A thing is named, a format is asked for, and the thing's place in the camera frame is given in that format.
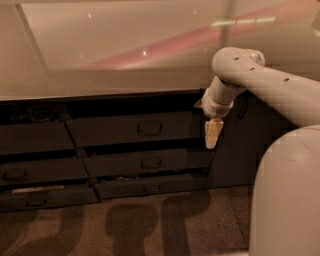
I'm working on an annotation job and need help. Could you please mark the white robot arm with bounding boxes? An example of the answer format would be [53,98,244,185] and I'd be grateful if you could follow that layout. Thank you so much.
[195,47,320,149]

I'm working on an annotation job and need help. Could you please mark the dark drawer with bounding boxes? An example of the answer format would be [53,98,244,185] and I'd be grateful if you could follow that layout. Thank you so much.
[0,158,88,186]
[95,174,206,199]
[83,148,213,177]
[0,185,98,212]
[0,122,74,155]
[66,111,201,147]

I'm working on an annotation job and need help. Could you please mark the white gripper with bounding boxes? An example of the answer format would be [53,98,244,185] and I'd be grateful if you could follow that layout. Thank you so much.
[194,89,233,149]

